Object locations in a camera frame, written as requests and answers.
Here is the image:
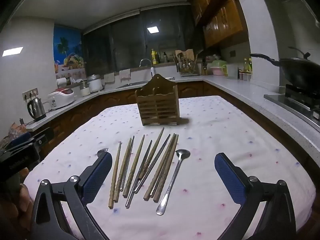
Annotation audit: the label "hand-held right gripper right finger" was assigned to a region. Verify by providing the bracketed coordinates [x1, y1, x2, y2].
[214, 152, 297, 240]

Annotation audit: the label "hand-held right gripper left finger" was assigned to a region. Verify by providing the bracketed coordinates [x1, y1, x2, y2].
[30, 152, 112, 240]

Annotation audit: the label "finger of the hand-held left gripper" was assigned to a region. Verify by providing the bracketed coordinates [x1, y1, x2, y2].
[6, 131, 32, 150]
[26, 127, 54, 153]

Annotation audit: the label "wooden chopstick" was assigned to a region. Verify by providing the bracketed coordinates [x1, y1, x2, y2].
[122, 134, 145, 198]
[138, 127, 165, 180]
[113, 138, 132, 203]
[149, 134, 177, 197]
[143, 133, 175, 201]
[108, 141, 122, 209]
[152, 134, 179, 203]

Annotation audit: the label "metal spoon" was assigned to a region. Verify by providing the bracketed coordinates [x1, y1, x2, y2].
[156, 149, 191, 216]

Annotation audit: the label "wooden utensil holder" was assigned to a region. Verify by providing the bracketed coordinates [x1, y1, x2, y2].
[135, 74, 189, 126]

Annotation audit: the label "dish rack with utensils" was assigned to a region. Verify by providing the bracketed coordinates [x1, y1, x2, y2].
[176, 54, 200, 77]

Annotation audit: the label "patterned cloth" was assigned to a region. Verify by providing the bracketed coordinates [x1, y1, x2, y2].
[0, 122, 28, 148]

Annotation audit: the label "steel electric kettle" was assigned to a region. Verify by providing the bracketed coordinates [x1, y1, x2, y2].
[27, 97, 47, 122]

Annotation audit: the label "white floral tablecloth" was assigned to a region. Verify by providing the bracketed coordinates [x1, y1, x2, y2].
[24, 95, 316, 240]

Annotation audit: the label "white and red rice cooker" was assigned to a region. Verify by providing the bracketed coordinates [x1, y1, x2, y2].
[47, 87, 75, 109]

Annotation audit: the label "glass jar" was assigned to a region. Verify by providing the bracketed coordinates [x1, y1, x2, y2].
[79, 81, 90, 97]

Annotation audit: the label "white pot with metal lid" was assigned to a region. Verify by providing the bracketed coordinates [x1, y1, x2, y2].
[87, 74, 103, 93]

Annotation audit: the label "wooden base cabinets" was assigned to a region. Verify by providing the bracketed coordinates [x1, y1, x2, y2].
[32, 80, 320, 188]

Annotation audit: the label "speckled kitchen countertop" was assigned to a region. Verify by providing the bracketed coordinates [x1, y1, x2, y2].
[25, 74, 320, 155]

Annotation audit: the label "ceiling light panel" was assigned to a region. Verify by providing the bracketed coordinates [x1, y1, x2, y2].
[2, 47, 24, 57]

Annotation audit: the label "tropical printed blind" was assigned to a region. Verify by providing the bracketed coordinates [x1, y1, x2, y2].
[54, 26, 86, 79]

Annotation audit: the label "gas stove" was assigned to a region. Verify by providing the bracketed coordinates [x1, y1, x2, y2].
[264, 84, 320, 133]

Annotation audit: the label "steel sink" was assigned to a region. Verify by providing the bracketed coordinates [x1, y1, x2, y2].
[116, 77, 175, 88]

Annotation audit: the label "pink towel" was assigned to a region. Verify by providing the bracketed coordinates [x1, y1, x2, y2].
[119, 69, 131, 82]

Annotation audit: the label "clear plastic pitcher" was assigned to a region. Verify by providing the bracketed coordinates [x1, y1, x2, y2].
[222, 64, 239, 79]

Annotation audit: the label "green and pink bowl stack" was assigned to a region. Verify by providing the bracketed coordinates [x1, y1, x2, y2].
[210, 60, 228, 76]

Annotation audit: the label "cooking oil bottles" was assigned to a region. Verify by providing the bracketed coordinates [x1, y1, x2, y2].
[239, 58, 253, 81]

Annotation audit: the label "kitchen faucet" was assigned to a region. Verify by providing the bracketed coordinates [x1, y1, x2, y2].
[139, 59, 155, 77]

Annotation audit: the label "black wok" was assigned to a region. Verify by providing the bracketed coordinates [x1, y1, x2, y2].
[250, 46, 320, 88]

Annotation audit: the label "dark kitchen window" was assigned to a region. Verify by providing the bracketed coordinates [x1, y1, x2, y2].
[82, 7, 201, 72]

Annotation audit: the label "wooden cutting boards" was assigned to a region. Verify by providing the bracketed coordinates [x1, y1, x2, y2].
[175, 49, 194, 61]

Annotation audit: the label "wall socket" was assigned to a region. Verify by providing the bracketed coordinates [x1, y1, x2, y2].
[22, 88, 38, 100]

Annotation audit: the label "wooden wall cabinets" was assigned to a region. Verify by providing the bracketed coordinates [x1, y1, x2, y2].
[190, 0, 248, 48]

